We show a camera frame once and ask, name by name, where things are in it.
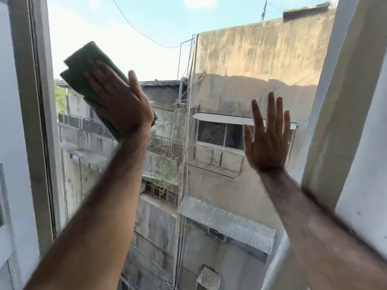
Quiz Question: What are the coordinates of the person's right hand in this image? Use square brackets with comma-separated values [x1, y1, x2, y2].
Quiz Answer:
[243, 92, 291, 174]

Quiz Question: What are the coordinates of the person's left hand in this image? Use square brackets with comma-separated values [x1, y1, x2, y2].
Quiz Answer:
[83, 59, 155, 139]

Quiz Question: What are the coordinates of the green cleaning cloth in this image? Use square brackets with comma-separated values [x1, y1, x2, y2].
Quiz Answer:
[59, 41, 158, 142]

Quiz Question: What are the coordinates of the person's left forearm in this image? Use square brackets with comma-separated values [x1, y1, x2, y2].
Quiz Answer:
[24, 124, 152, 290]

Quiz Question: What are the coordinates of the person's right forearm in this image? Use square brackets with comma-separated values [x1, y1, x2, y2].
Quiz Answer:
[258, 169, 387, 290]

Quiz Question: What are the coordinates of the dark building window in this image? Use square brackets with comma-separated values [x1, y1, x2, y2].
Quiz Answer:
[195, 119, 294, 155]

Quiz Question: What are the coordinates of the white window awning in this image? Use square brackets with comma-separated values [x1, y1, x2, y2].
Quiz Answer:
[192, 112, 298, 130]

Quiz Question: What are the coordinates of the metal window rack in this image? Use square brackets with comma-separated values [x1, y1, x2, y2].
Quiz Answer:
[185, 149, 245, 179]

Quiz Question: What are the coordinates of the grey drain pipe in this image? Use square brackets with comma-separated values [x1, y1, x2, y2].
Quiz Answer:
[177, 77, 188, 106]

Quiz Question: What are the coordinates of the beige concrete building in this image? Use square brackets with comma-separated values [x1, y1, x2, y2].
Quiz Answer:
[172, 2, 337, 290]

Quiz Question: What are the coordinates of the metal balcony railing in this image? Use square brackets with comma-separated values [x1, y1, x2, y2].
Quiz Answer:
[58, 112, 184, 162]

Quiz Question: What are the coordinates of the clear window glass pane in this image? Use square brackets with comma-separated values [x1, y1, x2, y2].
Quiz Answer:
[47, 0, 342, 290]

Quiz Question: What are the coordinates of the corrugated metal awning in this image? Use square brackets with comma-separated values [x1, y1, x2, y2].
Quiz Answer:
[178, 196, 276, 255]

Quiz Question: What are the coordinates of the small green plant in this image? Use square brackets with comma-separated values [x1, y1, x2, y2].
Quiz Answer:
[154, 158, 179, 192]

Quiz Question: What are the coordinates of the grey weathered building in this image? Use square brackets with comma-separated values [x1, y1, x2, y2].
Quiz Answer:
[57, 80, 188, 290]

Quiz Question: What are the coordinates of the white air conditioner unit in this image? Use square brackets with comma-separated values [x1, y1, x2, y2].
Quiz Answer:
[196, 266, 222, 290]

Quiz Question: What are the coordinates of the black overhead cable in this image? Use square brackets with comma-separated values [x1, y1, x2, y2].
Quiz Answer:
[109, 0, 194, 49]

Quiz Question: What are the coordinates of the small wall air conditioner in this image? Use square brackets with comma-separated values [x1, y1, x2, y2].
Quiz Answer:
[208, 228, 227, 243]

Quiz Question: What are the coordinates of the grey sliding window frame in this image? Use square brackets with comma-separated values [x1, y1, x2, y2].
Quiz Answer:
[0, 0, 66, 290]

